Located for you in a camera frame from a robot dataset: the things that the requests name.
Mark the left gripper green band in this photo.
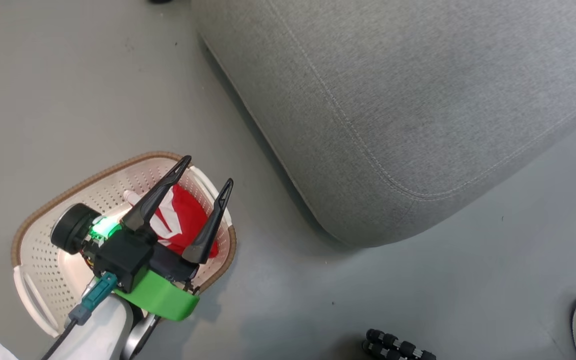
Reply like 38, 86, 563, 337
50, 155, 235, 322

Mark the red and white garment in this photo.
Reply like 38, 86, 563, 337
123, 183, 220, 259

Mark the grey fabric sofa cushion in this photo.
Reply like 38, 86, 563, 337
190, 0, 576, 249

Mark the white perforated laundry basket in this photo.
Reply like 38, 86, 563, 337
10, 151, 238, 339

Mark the black cable with teal plug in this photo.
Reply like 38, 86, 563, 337
40, 272, 119, 360

